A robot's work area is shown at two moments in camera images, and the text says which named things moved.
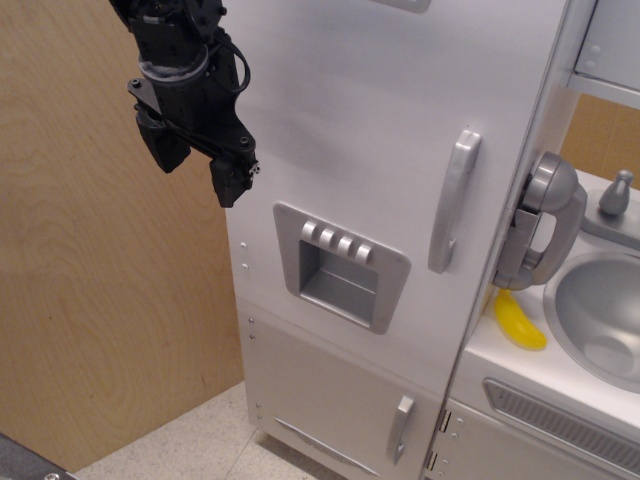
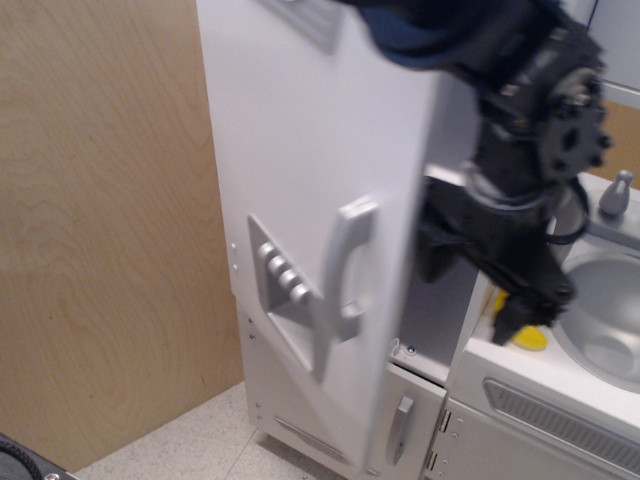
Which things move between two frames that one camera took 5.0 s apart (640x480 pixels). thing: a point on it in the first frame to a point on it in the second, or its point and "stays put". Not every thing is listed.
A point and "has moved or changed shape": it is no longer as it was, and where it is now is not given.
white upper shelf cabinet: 597,54 stays put
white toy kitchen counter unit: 548,387 stays put
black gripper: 198,104 to 516,243
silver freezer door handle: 398,430 stays put
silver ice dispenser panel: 342,272 to 290,300
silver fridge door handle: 465,155 has moved or changed shape
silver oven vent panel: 600,442 stays put
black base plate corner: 20,462 stays put
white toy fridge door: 392,138 has moved or changed shape
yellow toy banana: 516,322 stays put
